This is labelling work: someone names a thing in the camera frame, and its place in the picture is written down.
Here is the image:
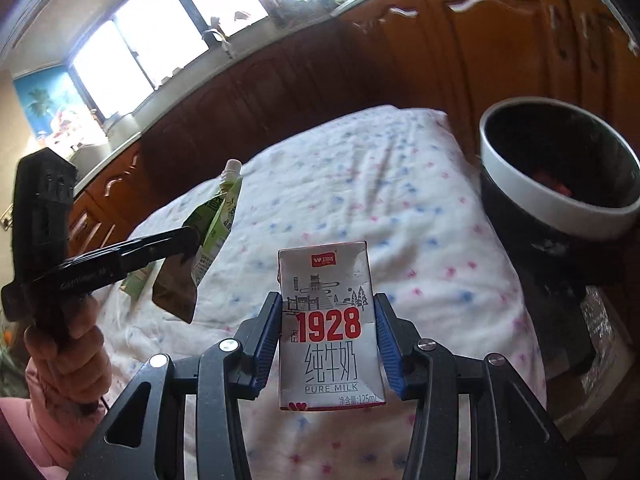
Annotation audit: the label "person's left hand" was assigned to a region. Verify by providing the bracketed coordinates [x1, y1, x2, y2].
[24, 296, 108, 411]

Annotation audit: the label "white trash bin black liner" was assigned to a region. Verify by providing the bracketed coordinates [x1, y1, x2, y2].
[486, 102, 636, 208]

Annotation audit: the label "wooden kitchen cabinets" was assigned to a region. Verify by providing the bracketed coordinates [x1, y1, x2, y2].
[65, 0, 640, 261]

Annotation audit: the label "person's left forearm pink sleeve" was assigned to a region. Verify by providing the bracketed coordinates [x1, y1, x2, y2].
[0, 360, 108, 471]

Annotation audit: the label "green spout pouch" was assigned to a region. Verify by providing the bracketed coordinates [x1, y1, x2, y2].
[122, 159, 244, 324]

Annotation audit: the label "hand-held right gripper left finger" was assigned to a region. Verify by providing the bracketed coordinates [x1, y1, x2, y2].
[65, 291, 283, 480]

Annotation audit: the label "plastic wrapped box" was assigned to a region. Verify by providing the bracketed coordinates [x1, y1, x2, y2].
[545, 285, 637, 397]

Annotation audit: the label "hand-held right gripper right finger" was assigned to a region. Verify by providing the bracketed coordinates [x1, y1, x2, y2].
[372, 292, 586, 480]

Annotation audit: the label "blue wall poster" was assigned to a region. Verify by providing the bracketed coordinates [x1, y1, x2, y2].
[12, 67, 108, 151]

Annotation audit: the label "white dotted tablecloth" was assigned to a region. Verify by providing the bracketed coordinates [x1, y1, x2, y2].
[95, 105, 548, 480]

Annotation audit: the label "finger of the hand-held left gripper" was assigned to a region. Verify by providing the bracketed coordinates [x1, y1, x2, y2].
[117, 247, 198, 278]
[122, 226, 200, 256]

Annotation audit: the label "white rimmed trash bin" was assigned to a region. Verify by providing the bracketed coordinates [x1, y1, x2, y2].
[479, 99, 640, 376]

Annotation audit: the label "red snack packet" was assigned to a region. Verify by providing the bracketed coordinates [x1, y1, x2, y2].
[530, 167, 573, 197]

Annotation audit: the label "white milk carton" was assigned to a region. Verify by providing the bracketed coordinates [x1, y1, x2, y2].
[277, 240, 388, 412]

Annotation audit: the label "kitchen window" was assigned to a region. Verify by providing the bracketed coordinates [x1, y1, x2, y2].
[67, 0, 416, 121]

